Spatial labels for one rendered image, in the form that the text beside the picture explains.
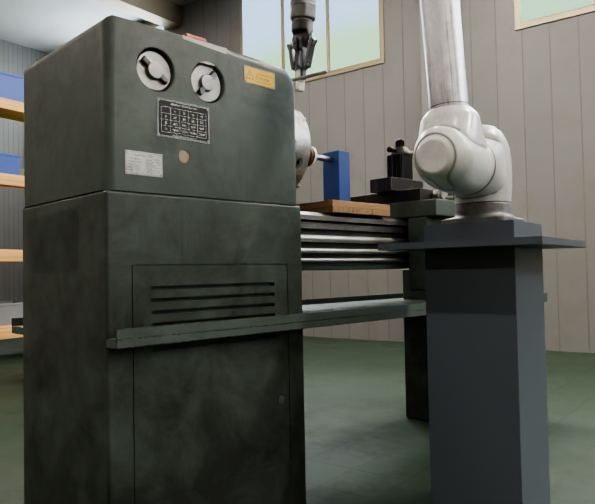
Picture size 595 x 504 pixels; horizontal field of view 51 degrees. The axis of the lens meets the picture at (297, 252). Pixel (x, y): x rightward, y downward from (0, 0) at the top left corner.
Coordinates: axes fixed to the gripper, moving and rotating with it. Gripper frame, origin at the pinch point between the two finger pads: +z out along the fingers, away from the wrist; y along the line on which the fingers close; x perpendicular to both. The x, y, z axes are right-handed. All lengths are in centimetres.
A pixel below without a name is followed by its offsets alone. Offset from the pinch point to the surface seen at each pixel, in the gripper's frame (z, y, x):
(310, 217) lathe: 47, -19, 12
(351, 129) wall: -55, 256, -321
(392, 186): 34, -14, -36
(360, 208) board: 43.2, -19.6, -11.1
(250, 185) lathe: 40, -27, 43
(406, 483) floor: 130, -41, -14
